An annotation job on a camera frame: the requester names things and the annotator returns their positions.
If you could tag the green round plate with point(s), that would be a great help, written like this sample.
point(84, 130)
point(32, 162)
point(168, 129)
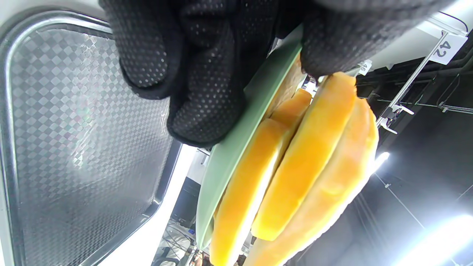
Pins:
point(216, 177)

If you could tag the silver metal workstation frame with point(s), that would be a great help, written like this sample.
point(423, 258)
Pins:
point(449, 50)

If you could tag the person's left hand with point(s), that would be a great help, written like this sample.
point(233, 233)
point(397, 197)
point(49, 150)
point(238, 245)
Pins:
point(207, 74)

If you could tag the black plastic tray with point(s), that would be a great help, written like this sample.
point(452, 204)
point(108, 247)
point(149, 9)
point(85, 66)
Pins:
point(85, 129)

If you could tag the white toast slice orange crust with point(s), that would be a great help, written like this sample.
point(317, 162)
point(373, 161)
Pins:
point(251, 177)
point(343, 192)
point(310, 155)
point(292, 107)

